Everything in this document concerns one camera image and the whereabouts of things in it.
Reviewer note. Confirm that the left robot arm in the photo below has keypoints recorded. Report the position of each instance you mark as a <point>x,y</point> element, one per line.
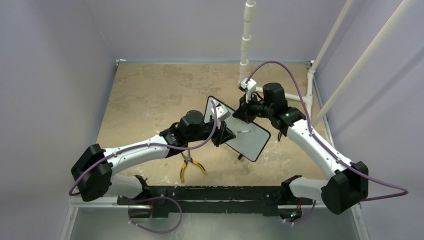
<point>93,172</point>

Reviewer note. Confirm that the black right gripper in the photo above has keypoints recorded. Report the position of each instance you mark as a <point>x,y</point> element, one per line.
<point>243,112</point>

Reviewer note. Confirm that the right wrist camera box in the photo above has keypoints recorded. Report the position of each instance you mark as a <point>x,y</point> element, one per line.
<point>248,86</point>

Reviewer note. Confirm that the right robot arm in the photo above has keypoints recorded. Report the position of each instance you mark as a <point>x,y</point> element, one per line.
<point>346,183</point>

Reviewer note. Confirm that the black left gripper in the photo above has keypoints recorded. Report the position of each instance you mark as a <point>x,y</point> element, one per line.
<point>222,134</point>

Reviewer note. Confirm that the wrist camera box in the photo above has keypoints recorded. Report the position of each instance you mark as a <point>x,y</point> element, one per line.
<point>248,86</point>
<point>220,112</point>

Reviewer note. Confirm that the black-framed whiteboard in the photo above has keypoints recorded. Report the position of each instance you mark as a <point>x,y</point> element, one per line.
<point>249,145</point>

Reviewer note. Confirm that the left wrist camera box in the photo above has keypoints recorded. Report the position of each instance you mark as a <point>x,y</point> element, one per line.
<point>220,112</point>

